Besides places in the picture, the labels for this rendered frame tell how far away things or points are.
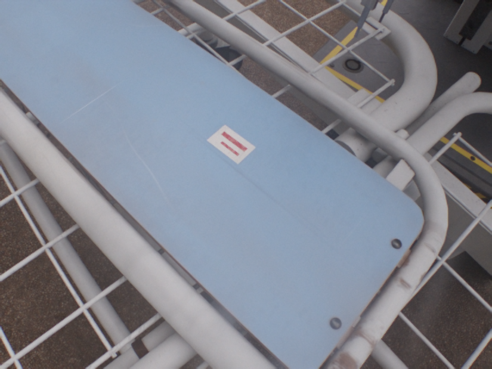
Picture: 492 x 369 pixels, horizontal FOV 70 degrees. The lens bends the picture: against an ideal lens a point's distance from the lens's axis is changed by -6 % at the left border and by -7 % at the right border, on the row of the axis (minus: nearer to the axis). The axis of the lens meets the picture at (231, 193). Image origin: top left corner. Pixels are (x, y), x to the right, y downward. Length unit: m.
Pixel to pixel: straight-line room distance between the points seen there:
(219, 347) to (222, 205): 0.12
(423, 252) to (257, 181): 0.16
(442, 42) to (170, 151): 0.71
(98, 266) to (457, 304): 0.83
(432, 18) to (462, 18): 0.09
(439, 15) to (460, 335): 0.73
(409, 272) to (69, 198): 0.30
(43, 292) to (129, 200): 0.62
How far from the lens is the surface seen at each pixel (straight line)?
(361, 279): 0.33
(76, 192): 0.35
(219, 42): 1.07
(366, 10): 0.35
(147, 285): 0.31
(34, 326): 0.93
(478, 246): 0.54
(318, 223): 0.33
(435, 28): 0.96
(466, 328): 1.00
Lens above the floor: 0.83
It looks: 63 degrees down
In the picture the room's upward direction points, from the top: 3 degrees clockwise
